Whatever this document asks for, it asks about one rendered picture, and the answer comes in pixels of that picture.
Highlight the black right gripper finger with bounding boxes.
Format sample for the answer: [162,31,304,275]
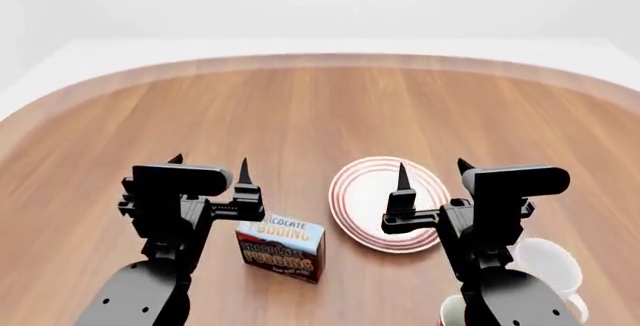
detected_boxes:
[456,157,477,177]
[387,161,418,217]

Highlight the white plate with red rings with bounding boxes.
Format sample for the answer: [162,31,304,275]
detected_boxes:
[327,155,453,254]

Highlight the chocolate pudding box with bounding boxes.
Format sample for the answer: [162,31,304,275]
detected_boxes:
[234,211,328,285]

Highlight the white mug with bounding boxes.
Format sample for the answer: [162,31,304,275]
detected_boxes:
[508,236,591,324]

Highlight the red cup with white inside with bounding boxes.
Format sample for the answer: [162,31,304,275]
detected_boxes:
[438,293,469,326]

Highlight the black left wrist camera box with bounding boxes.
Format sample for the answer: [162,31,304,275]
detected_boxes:
[131,164,235,198]

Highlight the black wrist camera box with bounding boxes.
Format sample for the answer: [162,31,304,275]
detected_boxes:
[131,164,235,198]
[461,164,572,197]

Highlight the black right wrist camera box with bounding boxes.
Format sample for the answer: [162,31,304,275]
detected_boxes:
[461,164,572,197]

